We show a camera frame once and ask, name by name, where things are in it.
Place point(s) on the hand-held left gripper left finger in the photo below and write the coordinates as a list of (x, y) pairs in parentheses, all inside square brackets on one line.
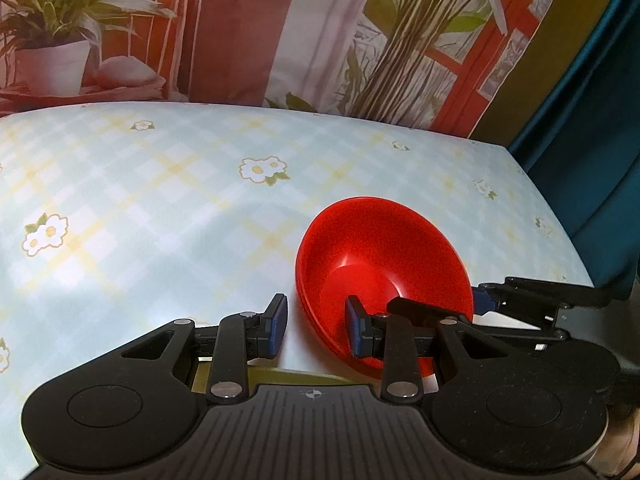
[(277, 327)]

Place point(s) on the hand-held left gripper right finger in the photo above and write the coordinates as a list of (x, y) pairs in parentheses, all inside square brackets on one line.
[(355, 330)]

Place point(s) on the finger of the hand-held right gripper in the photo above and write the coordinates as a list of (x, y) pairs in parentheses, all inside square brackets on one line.
[(420, 310), (482, 297)]

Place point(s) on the green plastic plate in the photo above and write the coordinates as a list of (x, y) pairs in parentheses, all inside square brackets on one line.
[(280, 376)]

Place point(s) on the red plastic bowl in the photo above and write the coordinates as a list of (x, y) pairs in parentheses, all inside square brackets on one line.
[(380, 245)]

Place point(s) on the person's right hand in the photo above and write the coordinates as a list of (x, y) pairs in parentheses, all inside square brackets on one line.
[(622, 440)]

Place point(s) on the floral checked tablecloth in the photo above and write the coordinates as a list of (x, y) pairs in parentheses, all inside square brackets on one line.
[(150, 210)]

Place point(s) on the teal curtain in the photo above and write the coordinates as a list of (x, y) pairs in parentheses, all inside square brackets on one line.
[(590, 110)]

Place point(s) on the printed plant backdrop cloth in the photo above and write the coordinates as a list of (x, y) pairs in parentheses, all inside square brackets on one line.
[(280, 30)]

